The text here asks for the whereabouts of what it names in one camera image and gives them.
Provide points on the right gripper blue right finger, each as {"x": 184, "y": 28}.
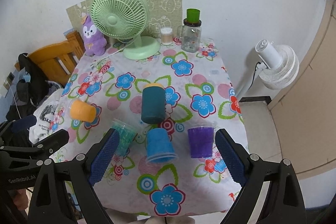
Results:
{"x": 233, "y": 154}

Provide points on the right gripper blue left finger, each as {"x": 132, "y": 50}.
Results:
{"x": 100, "y": 155}

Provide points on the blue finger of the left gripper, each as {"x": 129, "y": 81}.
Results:
{"x": 53, "y": 142}
{"x": 24, "y": 123}

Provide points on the teal beaded plastic cup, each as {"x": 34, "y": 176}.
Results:
{"x": 126, "y": 133}

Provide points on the purple plastic cup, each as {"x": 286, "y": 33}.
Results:
{"x": 201, "y": 140}

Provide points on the orange plastic cup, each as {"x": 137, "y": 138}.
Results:
{"x": 82, "y": 111}

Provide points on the blue plastic cup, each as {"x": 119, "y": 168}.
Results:
{"x": 159, "y": 147}

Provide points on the dark teal cup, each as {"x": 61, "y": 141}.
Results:
{"x": 153, "y": 104}

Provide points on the green cup on jar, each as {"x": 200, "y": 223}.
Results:
{"x": 193, "y": 15}

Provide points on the white printed t-shirt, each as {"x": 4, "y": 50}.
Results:
{"x": 44, "y": 115}

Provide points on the black clothes pile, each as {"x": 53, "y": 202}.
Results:
{"x": 29, "y": 93}

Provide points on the floral tablecloth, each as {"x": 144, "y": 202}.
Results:
{"x": 167, "y": 108}

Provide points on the wooden chair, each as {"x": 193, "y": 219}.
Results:
{"x": 55, "y": 62}

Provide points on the white standing fan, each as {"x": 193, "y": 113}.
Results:
{"x": 277, "y": 68}

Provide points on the purple plush toy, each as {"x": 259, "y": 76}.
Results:
{"x": 93, "y": 38}

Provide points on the glass jar mug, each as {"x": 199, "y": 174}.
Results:
{"x": 190, "y": 35}

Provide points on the cotton swab container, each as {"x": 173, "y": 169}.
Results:
{"x": 166, "y": 36}

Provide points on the green desk fan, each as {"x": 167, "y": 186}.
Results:
{"x": 126, "y": 20}

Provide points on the beige cartoon board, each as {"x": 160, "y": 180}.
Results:
{"x": 162, "y": 13}

